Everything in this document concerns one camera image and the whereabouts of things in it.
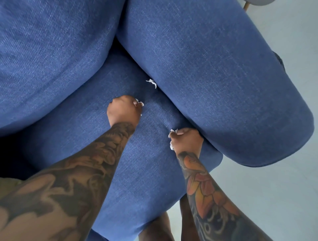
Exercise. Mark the person's left hand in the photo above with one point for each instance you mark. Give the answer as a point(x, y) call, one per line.
point(124, 111)

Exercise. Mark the person's right hand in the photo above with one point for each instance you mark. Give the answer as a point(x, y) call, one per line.
point(187, 142)

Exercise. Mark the blue fabric sofa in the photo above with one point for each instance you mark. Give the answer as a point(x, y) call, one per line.
point(223, 87)

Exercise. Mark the black trash bin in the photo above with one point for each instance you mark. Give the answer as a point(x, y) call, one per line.
point(279, 60)

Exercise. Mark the yellow throw pillow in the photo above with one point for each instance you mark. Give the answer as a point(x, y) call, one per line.
point(8, 186)

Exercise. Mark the person's left forearm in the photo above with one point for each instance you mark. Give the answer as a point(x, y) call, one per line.
point(69, 188)

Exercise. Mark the person's right forearm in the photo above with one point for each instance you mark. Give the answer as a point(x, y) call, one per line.
point(211, 203)

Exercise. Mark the person's right leg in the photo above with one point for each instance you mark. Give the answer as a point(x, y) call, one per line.
point(186, 218)

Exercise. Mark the person's leg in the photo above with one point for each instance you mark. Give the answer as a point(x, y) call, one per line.
point(186, 218)
point(156, 228)

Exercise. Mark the blue sofa back cushion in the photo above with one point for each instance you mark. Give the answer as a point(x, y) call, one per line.
point(49, 62)

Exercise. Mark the person's left leg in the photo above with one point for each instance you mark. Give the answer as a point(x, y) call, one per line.
point(156, 228)

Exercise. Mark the grey shell chair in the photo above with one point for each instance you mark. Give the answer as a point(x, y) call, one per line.
point(260, 2)

